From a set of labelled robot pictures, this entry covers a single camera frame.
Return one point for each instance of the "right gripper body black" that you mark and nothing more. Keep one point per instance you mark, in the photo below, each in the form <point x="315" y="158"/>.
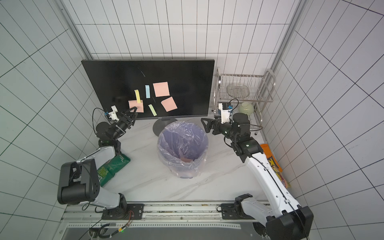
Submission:
<point x="214" y="126"/>

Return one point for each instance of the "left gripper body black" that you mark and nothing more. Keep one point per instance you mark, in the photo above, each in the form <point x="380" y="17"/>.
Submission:
<point x="121" y="125"/>

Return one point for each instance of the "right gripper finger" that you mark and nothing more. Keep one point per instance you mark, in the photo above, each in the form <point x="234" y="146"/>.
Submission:
<point x="208" y="125"/>
<point x="217" y="120"/>

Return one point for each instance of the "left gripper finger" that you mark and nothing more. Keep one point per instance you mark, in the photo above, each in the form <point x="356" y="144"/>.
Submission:
<point x="123" y="114"/>
<point x="131" y="119"/>

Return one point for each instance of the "pink sticky note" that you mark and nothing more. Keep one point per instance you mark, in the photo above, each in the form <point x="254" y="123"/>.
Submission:
<point x="161" y="89"/>
<point x="169" y="104"/>
<point x="139" y="106"/>

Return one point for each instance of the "yellow narrow sticky note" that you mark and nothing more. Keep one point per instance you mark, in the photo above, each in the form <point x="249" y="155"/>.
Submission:
<point x="138" y="97"/>

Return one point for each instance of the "green narrow sticky note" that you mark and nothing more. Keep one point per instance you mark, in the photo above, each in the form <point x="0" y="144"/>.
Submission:
<point x="153" y="111"/>

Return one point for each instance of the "blue narrow sticky note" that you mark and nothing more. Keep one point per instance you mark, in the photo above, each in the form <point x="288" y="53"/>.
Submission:
<point x="148" y="91"/>

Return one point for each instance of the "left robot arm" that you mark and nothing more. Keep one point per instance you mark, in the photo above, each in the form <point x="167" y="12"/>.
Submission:
<point x="80" y="181"/>

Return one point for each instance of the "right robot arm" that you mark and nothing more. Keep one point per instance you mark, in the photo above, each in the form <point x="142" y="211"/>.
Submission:
<point x="283" y="218"/>

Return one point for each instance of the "round grey monitor stand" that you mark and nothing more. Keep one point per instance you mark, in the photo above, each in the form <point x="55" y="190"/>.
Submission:
<point x="161" y="123"/>

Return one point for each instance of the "black computer monitor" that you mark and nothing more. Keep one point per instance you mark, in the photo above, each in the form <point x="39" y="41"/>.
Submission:
<point x="190" y="83"/>

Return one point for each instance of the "green ceramic bowl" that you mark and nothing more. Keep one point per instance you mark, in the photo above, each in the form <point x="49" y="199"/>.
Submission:
<point x="246" y="108"/>

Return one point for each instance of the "purple bin with plastic bag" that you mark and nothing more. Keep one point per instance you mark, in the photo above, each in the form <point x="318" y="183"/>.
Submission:
<point x="183" y="147"/>

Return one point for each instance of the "clear glass plate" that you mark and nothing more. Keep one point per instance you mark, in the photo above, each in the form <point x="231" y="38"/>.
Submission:
<point x="238" y="91"/>

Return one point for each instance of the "orange snack bag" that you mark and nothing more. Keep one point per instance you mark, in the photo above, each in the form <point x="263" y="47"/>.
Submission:
<point x="274" y="164"/>

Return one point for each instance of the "green snack bag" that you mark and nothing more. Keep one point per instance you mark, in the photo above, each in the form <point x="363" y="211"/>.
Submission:
<point x="109" y="169"/>

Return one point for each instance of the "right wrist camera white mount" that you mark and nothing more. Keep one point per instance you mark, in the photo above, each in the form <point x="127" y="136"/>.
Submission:
<point x="225" y="112"/>

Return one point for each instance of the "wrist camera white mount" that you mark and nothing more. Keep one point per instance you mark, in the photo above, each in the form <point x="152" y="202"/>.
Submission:
<point x="225" y="112"/>
<point x="113" y="114"/>

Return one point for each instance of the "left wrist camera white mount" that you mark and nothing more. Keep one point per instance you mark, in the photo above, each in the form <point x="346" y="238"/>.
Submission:
<point x="113" y="114"/>

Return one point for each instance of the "metal wire dish rack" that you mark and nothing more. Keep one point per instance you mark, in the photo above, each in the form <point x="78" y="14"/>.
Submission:
<point x="256" y="89"/>

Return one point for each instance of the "metal base rail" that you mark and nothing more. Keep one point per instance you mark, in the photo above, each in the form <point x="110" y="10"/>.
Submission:
<point x="198" y="220"/>

